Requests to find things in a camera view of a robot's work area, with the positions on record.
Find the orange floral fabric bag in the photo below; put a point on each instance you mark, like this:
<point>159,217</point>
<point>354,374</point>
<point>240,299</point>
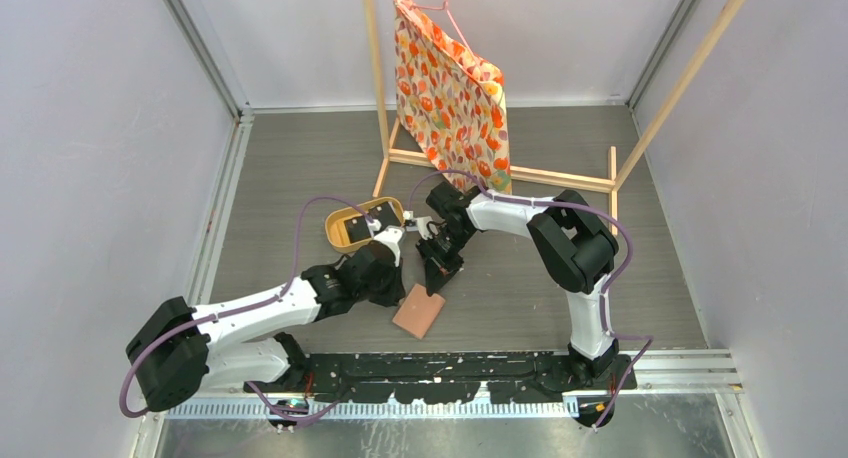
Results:
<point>450,100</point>

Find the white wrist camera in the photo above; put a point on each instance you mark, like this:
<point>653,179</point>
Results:
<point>420,222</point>
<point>391,237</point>

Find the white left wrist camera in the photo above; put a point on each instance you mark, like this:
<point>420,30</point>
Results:
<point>391,237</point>

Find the wooden hanging rack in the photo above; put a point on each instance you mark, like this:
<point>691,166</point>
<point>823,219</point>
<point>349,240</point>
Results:
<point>617,174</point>

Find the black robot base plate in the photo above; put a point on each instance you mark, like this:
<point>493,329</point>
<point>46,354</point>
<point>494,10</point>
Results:
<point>443,378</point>

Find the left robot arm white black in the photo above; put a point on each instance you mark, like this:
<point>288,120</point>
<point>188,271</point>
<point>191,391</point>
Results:
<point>181,350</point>

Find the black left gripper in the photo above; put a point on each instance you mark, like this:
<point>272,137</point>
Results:
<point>396,290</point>

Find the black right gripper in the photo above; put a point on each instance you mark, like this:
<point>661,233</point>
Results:
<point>438,277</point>

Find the pink wire hanger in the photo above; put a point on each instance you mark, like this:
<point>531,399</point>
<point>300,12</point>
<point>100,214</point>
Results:
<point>446,9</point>

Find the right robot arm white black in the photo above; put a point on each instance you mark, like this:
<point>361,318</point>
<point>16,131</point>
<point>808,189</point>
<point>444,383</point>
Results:
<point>577,250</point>

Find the pink blue card holder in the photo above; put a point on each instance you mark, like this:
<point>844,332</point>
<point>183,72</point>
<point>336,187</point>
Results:
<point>418,311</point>

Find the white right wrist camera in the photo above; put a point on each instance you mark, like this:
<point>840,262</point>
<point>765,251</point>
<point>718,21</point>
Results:
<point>420,222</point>

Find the yellow oval card tray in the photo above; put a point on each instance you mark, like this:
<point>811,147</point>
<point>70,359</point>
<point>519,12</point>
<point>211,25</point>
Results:
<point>334,228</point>

